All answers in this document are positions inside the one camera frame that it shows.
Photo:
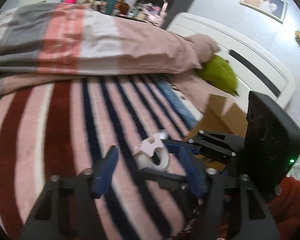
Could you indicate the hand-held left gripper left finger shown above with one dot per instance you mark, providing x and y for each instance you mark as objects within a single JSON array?
[{"x": 106, "y": 170}]

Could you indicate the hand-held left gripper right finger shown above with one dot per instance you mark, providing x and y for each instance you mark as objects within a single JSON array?
[{"x": 193, "y": 177}]

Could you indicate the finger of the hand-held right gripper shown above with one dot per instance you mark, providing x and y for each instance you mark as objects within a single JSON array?
[
  {"x": 165, "y": 178},
  {"x": 215, "y": 145}
]

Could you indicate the brown cardboard box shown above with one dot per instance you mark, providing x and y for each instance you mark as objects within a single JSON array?
[{"x": 215, "y": 120}]

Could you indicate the flat pink pillow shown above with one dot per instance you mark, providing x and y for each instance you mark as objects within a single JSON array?
[{"x": 195, "y": 87}]

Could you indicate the white bed headboard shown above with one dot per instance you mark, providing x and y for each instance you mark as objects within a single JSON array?
[{"x": 252, "y": 55}]

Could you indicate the pink striped pillow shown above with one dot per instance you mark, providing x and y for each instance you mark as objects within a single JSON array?
[{"x": 202, "y": 45}]

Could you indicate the striped pink grey duvet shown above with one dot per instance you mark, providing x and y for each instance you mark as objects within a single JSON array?
[{"x": 90, "y": 42}]

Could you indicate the dark bookshelf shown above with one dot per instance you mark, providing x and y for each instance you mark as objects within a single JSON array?
[{"x": 180, "y": 0}]

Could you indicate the brown round vase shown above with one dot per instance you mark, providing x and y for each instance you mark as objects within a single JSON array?
[{"x": 124, "y": 8}]

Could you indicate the framed wall picture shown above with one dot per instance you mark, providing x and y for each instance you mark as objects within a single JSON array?
[{"x": 265, "y": 2}]

